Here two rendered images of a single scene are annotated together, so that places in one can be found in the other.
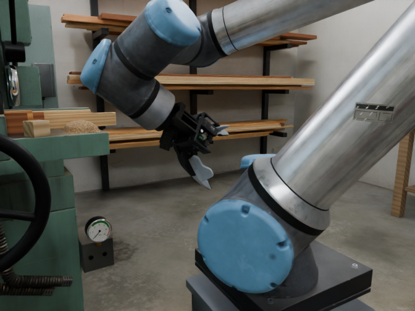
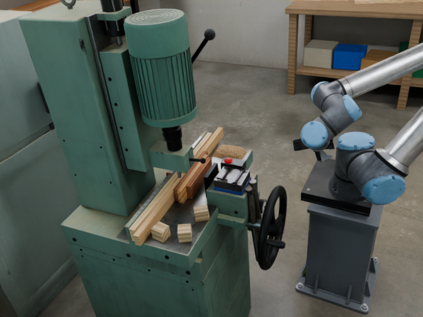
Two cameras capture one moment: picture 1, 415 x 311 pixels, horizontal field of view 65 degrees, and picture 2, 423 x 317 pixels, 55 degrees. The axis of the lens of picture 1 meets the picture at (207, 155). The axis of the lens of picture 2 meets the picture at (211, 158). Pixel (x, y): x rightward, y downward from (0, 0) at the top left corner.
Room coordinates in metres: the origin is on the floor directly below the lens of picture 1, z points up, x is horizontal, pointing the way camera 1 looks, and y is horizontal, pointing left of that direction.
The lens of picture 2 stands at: (-0.23, 1.11, 1.78)
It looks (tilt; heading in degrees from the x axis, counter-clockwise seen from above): 34 degrees down; 329
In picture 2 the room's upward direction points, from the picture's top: 6 degrees counter-clockwise
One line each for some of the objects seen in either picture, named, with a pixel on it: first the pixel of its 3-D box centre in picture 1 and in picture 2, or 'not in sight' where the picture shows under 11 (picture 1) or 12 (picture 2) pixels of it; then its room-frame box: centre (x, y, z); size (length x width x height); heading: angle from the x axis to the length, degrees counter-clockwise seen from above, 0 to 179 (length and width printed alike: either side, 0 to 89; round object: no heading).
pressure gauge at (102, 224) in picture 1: (97, 231); (260, 207); (0.79, 0.28, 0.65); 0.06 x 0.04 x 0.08; 123
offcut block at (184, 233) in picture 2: not in sight; (184, 233); (0.60, 0.73, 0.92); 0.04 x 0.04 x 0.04; 59
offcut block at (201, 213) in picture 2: not in sight; (201, 213); (0.65, 0.64, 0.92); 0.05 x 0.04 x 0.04; 65
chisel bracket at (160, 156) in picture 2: not in sight; (172, 158); (0.84, 0.62, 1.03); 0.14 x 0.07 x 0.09; 33
